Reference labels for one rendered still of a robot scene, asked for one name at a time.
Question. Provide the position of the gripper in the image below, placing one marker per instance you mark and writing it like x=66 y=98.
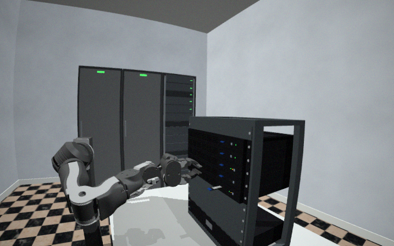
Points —
x=170 y=170

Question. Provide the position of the black server rack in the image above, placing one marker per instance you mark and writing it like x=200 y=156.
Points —
x=241 y=163

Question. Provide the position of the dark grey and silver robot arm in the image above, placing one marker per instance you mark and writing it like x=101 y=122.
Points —
x=71 y=162

